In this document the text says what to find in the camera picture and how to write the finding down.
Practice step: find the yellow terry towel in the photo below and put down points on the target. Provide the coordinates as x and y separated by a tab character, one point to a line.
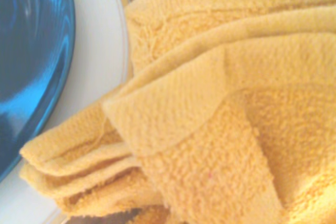
210	103

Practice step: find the white plate with gold rim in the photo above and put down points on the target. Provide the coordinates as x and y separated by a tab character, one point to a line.
99	37

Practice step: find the dark glossy plate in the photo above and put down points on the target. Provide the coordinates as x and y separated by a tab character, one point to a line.
31	51

